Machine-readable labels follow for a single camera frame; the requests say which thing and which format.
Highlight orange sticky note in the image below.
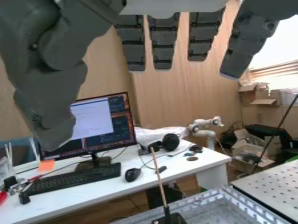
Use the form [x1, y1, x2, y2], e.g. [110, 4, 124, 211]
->
[37, 159, 56, 173]

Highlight small white jointed device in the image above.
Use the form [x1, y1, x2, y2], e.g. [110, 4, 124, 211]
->
[185, 115, 225, 151]

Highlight small black block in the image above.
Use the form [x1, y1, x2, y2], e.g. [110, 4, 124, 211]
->
[17, 191, 32, 206]

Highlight thin stick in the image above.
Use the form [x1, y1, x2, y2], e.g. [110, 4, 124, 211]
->
[149, 146, 173, 224]

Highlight cardboard box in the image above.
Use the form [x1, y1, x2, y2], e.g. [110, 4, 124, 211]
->
[238, 82, 271, 106]
[250, 89, 282, 108]

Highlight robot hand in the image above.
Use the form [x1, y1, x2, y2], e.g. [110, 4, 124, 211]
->
[0, 0, 298, 152]

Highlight black keyboard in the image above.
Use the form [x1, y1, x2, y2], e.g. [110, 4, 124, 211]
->
[24, 162, 122, 197]

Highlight computer monitor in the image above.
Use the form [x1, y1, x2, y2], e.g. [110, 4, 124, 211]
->
[39, 92, 138, 172]

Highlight clear box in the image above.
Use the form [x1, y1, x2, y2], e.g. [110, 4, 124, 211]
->
[110, 184, 294, 224]

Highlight black tripod pole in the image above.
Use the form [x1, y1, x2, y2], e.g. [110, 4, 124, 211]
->
[251, 94, 298, 175]

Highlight black mouse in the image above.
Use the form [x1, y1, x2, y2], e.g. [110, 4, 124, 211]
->
[124, 167, 144, 183]

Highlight white desk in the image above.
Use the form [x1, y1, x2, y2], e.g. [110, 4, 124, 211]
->
[0, 141, 233, 224]

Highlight black headphones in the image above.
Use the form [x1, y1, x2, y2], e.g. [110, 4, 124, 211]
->
[146, 133, 181, 154]

